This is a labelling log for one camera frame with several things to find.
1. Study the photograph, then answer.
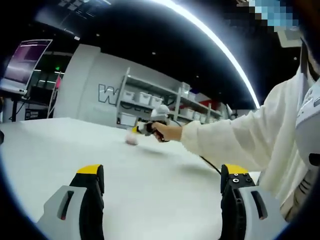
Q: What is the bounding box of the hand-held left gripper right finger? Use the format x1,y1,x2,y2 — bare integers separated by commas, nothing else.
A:
219,163,292,240

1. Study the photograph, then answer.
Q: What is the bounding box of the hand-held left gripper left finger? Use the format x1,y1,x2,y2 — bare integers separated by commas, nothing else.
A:
36,164,105,240

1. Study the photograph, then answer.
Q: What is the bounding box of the person's right hand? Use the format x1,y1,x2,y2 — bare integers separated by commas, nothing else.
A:
151,121,184,143

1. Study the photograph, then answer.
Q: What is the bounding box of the grey metal shelf unit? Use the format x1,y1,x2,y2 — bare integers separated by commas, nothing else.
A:
116,66,226,127

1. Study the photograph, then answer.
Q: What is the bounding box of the row of white storage bins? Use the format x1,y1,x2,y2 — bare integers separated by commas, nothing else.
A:
121,89,219,123

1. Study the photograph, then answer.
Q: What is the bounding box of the red blue banner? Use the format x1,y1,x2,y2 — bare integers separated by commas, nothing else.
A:
194,93,214,104

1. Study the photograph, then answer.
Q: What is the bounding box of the pink flag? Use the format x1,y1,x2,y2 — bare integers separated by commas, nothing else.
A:
53,74,63,94

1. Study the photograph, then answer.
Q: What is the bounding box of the person's white jacket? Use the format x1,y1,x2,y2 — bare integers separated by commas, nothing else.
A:
180,67,320,223

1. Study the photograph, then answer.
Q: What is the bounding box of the grey white chest device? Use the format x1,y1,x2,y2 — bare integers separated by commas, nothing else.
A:
295,84,320,174

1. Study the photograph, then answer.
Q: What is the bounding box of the grey standing desk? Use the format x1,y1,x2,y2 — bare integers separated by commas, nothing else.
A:
0,91,32,124

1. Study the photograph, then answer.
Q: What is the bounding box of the computer monitor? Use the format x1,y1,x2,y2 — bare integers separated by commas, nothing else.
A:
0,39,54,96

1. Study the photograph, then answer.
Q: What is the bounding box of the black cable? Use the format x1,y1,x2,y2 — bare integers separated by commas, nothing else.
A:
198,154,224,176

